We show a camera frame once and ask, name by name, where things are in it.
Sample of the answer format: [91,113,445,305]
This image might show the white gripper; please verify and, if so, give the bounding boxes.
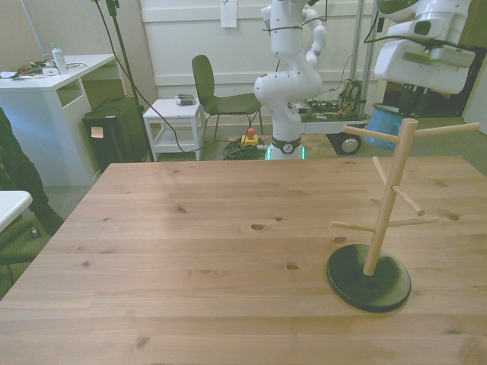
[374,36,476,116]

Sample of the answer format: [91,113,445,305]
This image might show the wooden mug tree black base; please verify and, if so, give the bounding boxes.
[326,118,482,313]

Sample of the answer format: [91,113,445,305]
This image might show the wheeled cart with electronics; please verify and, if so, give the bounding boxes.
[292,75,371,157]

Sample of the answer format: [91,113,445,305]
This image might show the yellow emergency stop button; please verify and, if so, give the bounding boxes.
[241,128,259,150]

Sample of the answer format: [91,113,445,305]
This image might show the dark olive chair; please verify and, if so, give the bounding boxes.
[191,54,264,142]

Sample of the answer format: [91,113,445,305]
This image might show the white paper sheet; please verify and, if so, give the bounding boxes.
[220,0,239,29]

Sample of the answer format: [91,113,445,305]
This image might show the small white side table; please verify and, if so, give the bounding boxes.
[142,98,205,162]

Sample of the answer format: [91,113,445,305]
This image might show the black tripod stand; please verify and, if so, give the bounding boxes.
[90,0,155,163]

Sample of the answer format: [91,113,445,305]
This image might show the black suitcase with sticky note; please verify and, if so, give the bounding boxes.
[81,97,150,173]

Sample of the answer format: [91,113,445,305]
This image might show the clear plastic bottle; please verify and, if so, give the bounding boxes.
[50,42,70,75]

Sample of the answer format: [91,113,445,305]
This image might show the white desk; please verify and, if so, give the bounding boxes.
[0,53,126,188]

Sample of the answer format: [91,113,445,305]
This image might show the person in dark clothes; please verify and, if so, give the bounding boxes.
[0,107,65,236]

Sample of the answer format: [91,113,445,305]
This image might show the white rounded tabletop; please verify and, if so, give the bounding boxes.
[0,190,33,233]

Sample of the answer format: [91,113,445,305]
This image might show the coiled floor cables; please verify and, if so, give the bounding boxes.
[221,137,272,161]

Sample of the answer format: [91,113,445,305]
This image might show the black cable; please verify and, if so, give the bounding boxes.
[94,0,244,154]

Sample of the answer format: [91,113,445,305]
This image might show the desk clutter of cables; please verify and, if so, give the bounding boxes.
[0,56,89,80]

